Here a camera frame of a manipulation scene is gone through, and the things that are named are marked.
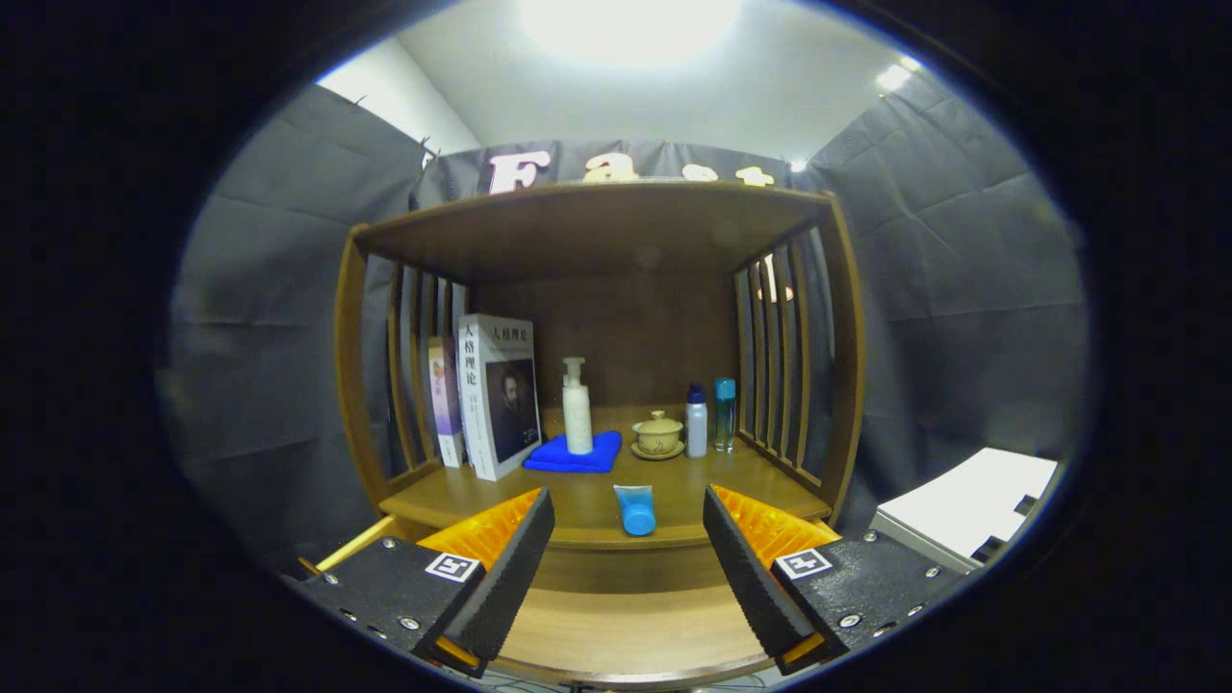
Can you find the clear teal bottle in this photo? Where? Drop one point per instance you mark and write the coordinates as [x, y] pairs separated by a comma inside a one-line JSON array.
[[724, 419]]

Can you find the black backdrop cloth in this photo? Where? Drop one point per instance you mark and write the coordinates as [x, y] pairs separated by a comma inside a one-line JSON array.
[[269, 337]]

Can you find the wooden countertop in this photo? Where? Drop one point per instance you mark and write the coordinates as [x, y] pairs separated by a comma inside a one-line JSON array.
[[577, 505]]

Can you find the thin purple book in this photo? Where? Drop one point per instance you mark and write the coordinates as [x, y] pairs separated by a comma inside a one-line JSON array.
[[445, 404]]

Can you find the yellow lidded tea cup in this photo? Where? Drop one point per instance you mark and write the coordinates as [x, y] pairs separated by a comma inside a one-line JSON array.
[[658, 436]]

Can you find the thick white book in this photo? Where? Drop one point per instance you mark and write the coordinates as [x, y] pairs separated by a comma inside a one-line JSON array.
[[481, 414]]

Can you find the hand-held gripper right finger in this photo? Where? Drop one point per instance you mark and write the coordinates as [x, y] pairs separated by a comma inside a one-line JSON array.
[[751, 577]]

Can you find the wooden cabinet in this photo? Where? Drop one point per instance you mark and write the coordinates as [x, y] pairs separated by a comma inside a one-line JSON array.
[[597, 231]]

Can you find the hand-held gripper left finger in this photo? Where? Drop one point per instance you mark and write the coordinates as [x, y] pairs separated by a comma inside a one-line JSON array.
[[510, 577]]

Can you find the blue cosmetic tube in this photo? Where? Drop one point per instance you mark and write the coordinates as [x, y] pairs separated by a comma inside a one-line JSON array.
[[635, 515]]

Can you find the white grey box unit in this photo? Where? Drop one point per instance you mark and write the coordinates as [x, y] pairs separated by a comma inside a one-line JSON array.
[[962, 500]]

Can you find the folded blue cloth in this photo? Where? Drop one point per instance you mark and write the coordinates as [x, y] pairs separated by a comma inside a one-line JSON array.
[[568, 460]]

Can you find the white pump bottle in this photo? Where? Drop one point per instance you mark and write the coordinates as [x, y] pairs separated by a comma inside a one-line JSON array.
[[577, 419]]

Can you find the white bottle with blue cap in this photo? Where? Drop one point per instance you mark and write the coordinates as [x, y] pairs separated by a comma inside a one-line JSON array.
[[696, 428]]

